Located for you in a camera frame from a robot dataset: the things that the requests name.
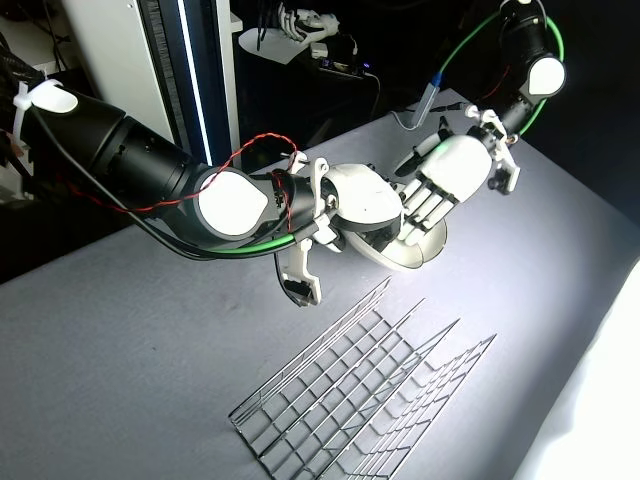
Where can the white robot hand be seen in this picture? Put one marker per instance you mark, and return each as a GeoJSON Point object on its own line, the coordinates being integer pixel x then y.
{"type": "Point", "coordinates": [460, 165]}
{"type": "Point", "coordinates": [365, 195]}

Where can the white plate with printed underside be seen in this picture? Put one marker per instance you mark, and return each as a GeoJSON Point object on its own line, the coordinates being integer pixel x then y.
{"type": "Point", "coordinates": [400, 255]}

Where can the spare white robot hand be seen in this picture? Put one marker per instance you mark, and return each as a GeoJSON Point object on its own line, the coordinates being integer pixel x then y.
{"type": "Point", "coordinates": [320, 22]}

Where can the black electronics box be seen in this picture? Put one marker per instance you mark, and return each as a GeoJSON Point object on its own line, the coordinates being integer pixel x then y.
{"type": "Point", "coordinates": [350, 67]}

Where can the small white device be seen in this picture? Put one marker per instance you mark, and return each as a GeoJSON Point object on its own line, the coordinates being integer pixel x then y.
{"type": "Point", "coordinates": [319, 50]}

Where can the white round stand base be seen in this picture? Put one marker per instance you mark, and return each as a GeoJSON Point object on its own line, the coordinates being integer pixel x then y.
{"type": "Point", "coordinates": [270, 45]}

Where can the white robot body column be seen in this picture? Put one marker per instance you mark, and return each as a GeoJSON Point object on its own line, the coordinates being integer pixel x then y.
{"type": "Point", "coordinates": [125, 60]}

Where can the grey table cloth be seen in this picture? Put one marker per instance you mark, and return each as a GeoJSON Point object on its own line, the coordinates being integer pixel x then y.
{"type": "Point", "coordinates": [150, 375]}

